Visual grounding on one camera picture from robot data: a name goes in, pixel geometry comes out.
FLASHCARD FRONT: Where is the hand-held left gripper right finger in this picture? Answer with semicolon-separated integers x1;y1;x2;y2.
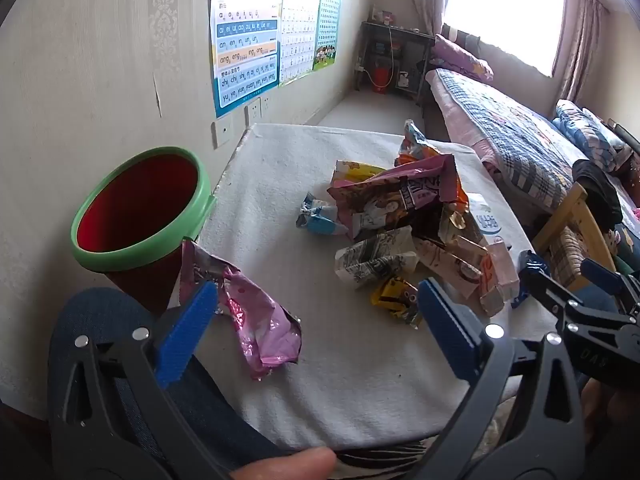
417;277;587;480

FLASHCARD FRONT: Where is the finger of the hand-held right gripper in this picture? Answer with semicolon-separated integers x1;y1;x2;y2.
517;265;587;332
580;257;640;312

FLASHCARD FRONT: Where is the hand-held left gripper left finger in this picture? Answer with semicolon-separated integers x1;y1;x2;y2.
47;282;221;480

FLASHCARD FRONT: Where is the dark blue foil wrapper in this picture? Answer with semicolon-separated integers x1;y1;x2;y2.
510;250;552;309

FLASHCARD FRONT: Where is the pale pink small box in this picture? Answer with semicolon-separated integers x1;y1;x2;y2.
479;241;522;318

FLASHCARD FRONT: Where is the yellow black small wrapper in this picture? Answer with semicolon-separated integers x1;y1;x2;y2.
370;276;427;330

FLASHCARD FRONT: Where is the beige brown wrapper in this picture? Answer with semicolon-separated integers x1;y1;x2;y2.
414;236;485;300

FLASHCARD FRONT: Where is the pink foil wrapper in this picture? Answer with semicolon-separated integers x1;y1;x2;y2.
180;240;304;382

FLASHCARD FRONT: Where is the white milk carton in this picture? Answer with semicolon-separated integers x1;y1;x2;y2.
466;192;507;252

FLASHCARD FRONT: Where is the white green patterned wrapper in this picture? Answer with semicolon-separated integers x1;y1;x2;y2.
334;226;420;292

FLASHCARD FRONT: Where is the red bin with green rim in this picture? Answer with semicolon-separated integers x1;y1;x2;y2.
70;146;219;317

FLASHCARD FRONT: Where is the large pink snack bag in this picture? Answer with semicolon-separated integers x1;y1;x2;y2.
326;154;469;242

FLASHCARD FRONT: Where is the blue white small wrapper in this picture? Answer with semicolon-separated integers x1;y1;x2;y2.
295;192;349;237

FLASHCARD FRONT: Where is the yellow cardboard box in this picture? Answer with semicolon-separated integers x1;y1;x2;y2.
331;159;387;188

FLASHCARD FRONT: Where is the orange blue snack wrapper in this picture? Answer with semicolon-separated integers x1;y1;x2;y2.
395;119;443;167

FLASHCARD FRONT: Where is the person's right hand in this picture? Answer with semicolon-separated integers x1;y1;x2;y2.
581;376;640;458

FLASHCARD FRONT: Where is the person's left hand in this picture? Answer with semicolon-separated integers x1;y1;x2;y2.
229;446;337;480

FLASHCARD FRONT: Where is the wooden chair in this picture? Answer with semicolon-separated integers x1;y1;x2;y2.
531;181;619;292

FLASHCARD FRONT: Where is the person's blue jeans leg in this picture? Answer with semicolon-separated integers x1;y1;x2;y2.
47;287;302;480

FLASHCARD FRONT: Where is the black clothing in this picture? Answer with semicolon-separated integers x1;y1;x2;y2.
571;158;624;229

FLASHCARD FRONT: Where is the blue floral blanket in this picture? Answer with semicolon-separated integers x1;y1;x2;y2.
551;98;632;162

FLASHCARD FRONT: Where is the bed with plaid quilt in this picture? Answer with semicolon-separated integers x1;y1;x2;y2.
424;67;592;213

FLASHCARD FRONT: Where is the white table cloth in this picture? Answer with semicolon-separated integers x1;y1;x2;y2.
197;122;562;452

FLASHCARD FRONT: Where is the purple pillow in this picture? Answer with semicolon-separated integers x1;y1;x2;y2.
430;33;496;84

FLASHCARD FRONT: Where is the red bucket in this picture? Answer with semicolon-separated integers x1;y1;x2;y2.
369;59;394;94

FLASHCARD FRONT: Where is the black shelf unit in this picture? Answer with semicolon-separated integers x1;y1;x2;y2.
352;19;437;107

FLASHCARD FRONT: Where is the bright window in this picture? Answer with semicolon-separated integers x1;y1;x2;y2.
442;0;569;79

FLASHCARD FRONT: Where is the blue-bordered wall poster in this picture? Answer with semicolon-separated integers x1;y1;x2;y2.
209;0;282;121

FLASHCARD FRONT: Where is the white grid wall poster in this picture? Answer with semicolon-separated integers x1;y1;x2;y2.
277;0;322;88

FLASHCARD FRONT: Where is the green-bordered wall poster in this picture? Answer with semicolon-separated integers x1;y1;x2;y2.
312;0;344;73

